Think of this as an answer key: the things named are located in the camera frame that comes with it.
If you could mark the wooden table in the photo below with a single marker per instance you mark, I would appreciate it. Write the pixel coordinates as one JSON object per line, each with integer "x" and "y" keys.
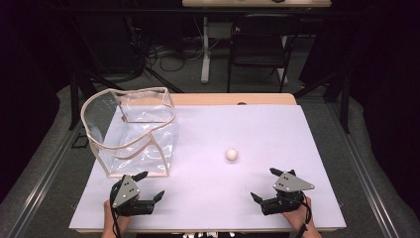
{"x": 211, "y": 98}

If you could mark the small white ball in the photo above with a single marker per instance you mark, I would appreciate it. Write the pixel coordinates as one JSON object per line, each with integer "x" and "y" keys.
{"x": 231, "y": 154}

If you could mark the black metal stand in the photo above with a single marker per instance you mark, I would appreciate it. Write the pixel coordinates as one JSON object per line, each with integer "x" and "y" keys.
{"x": 345, "y": 102}
{"x": 75, "y": 99}

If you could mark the white table mat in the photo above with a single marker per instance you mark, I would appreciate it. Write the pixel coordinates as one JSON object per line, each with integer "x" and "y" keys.
{"x": 257, "y": 139}

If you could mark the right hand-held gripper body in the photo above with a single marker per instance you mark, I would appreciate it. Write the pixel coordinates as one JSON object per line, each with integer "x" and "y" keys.
{"x": 292, "y": 185}

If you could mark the clear bag with beige trim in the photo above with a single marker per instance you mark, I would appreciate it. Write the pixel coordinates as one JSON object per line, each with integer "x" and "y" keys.
{"x": 142, "y": 132}

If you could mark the person's left hand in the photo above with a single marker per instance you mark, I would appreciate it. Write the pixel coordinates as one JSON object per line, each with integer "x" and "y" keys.
{"x": 114, "y": 219}

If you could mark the grey floor rail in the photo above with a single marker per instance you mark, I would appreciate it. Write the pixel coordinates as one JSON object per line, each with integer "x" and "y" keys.
{"x": 39, "y": 185}
{"x": 366, "y": 175}

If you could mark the white-legged desk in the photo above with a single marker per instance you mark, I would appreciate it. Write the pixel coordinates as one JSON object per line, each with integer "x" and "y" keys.
{"x": 256, "y": 3}

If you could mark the person's right hand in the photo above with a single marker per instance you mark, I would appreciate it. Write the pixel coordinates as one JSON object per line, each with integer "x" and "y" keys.
{"x": 298, "y": 218}

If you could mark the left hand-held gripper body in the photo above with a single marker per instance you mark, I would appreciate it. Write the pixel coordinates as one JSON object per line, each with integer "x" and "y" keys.
{"x": 125, "y": 193}

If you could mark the black folding chair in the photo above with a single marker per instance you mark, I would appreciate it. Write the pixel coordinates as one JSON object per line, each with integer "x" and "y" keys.
{"x": 261, "y": 43}

